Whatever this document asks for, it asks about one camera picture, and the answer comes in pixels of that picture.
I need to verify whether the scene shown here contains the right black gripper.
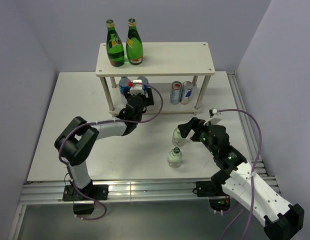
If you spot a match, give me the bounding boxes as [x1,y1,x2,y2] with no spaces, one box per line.
[177,116,218,155]

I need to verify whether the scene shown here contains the blue label water bottle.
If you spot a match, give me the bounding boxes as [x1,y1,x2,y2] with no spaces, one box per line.
[118,76,131,106]
[137,76,149,94]

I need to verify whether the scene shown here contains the green glass bottle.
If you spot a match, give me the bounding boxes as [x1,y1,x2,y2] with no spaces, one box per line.
[126,18,144,65]
[106,19,125,67]

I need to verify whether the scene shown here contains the green glass bottle front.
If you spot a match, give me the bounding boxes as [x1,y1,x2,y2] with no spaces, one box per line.
[126,18,144,65]

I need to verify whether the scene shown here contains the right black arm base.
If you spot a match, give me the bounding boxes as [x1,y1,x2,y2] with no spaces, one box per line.
[192,180,231,212]

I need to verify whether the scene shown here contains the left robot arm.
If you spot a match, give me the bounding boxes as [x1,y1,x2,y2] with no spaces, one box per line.
[54,87,154,200]

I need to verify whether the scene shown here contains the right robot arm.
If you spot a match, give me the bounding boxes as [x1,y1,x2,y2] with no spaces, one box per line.
[177,117,305,240]

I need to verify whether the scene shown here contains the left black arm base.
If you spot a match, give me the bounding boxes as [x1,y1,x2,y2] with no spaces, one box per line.
[62,184,109,221]

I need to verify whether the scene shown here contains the white two-tier shelf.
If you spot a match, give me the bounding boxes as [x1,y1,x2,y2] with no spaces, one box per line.
[95,42,215,116]

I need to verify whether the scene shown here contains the clear soda bottle rear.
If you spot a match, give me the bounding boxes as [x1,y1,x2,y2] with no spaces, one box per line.
[172,127,186,147]

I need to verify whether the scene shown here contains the clear soda bottle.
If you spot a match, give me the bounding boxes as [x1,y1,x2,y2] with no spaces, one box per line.
[167,147,183,168]
[172,127,186,147]

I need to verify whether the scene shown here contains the clear soda bottle front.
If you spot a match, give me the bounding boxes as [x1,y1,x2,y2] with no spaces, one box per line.
[167,147,183,168]

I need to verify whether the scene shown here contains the silver blue energy drink can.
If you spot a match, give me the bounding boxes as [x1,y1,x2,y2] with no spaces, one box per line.
[180,81,194,105]

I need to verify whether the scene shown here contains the light blue drink can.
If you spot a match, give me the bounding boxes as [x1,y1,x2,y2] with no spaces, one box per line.
[170,81,182,105]

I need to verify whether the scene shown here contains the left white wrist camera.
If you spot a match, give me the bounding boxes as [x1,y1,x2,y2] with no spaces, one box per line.
[128,79,145,96]

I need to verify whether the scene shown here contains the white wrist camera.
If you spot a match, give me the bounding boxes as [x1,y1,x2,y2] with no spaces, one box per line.
[128,79,145,96]
[204,108,222,126]

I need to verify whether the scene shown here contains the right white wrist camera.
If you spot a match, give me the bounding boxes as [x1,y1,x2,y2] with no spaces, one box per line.
[204,108,222,126]

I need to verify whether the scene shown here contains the aluminium right rail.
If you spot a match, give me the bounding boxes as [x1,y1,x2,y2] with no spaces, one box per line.
[226,70,278,187]

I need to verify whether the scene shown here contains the aluminium rail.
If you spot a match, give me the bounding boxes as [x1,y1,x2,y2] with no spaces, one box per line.
[18,177,248,205]
[226,70,278,187]

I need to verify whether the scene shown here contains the aluminium front rail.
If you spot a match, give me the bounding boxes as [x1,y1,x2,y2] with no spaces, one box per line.
[18,177,248,205]

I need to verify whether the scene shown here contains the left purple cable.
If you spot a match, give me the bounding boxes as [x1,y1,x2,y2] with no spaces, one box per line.
[57,81,164,221]

